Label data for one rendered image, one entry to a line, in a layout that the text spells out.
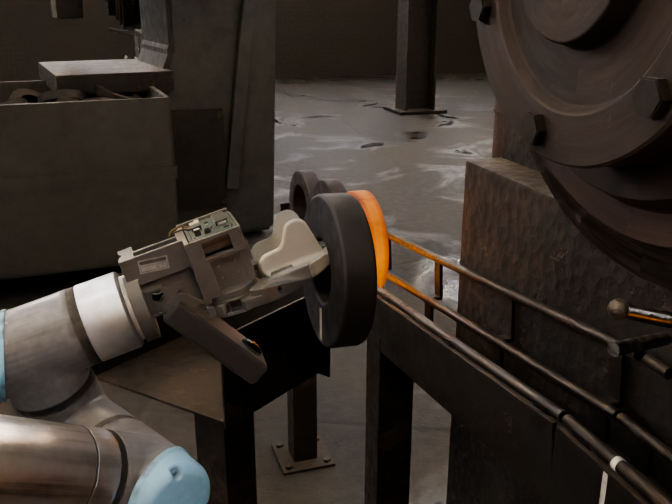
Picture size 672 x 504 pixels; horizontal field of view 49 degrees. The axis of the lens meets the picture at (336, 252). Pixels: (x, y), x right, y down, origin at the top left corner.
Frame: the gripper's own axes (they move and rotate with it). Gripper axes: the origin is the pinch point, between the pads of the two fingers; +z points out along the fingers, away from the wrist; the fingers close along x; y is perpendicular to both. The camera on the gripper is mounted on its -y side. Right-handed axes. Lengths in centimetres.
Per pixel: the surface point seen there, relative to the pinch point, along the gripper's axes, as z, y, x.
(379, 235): 16.6, -16.8, 41.3
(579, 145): 12.4, 11.3, -25.5
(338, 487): 1, -86, 74
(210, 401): -17.3, -19.8, 16.8
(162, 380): -22.5, -19.1, 25.9
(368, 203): 17, -12, 45
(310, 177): 17, -16, 83
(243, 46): 43, -2, 265
